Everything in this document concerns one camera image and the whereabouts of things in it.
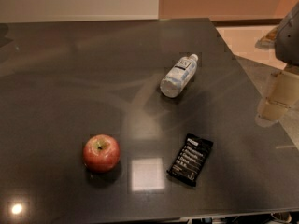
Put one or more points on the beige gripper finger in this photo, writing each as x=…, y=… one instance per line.
x=281, y=93

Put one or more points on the black rxbar chocolate wrapper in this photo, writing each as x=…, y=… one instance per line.
x=189, y=162

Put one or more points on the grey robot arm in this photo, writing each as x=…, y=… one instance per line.
x=287, y=42

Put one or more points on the clear plastic water bottle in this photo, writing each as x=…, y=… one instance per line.
x=178, y=77

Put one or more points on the red apple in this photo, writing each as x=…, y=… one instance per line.
x=101, y=153

